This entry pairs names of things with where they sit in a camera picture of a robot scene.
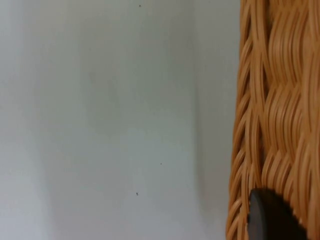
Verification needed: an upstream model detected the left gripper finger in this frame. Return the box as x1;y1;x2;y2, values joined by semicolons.
246;187;308;240

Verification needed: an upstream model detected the pale brown wicker basket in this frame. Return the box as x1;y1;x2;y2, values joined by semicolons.
225;0;320;240

